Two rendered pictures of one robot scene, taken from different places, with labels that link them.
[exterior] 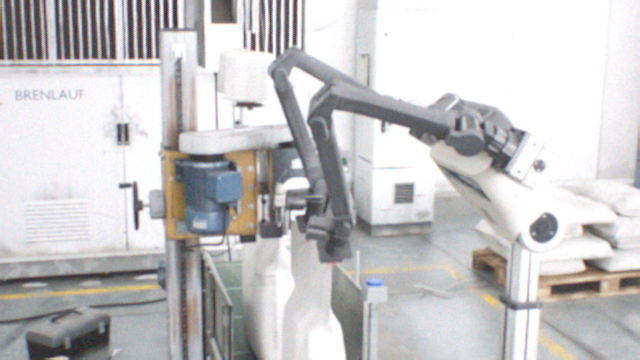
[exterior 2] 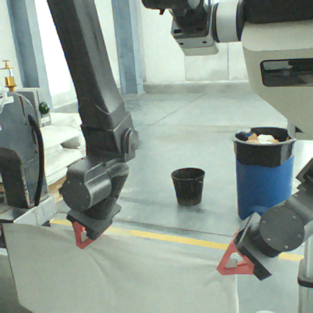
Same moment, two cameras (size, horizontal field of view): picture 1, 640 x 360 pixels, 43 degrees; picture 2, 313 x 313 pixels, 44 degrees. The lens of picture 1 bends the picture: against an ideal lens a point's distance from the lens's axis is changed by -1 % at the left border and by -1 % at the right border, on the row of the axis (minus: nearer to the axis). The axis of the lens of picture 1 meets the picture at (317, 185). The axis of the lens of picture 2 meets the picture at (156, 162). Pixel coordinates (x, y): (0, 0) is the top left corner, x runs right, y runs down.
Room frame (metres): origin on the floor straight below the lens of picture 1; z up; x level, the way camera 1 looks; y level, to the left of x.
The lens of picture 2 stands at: (2.13, 0.44, 1.44)
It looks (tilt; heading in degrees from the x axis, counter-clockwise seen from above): 19 degrees down; 310
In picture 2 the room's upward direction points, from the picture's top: 5 degrees counter-clockwise
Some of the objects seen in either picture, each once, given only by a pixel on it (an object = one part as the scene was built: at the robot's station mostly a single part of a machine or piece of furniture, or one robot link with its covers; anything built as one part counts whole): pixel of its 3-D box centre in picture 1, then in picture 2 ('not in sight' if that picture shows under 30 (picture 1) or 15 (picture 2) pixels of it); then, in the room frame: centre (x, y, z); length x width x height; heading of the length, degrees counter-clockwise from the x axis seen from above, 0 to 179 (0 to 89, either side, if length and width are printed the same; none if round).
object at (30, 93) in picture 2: (340, 159); (30, 107); (2.97, -0.09, 1.29); 0.08 x 0.05 x 0.09; 15
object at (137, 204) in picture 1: (135, 205); not in sight; (2.83, 0.65, 1.13); 0.18 x 0.11 x 0.18; 15
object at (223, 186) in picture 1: (224, 189); not in sight; (2.60, 0.30, 1.25); 0.10 x 0.08 x 0.12; 130
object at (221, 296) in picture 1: (212, 308); not in sight; (3.40, 0.46, 0.54); 1.05 x 0.02 x 0.41; 15
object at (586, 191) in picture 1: (618, 198); (62, 121); (5.65, -2.15, 0.56); 0.67 x 0.43 x 0.15; 15
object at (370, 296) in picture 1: (373, 291); not in sight; (2.86, -0.21, 0.81); 0.08 x 0.08 x 0.06; 15
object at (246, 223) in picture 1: (206, 188); not in sight; (2.92, 0.40, 1.18); 0.34 x 0.25 x 0.31; 105
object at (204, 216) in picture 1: (207, 195); not in sight; (2.68, 0.37, 1.21); 0.15 x 0.15 x 0.25
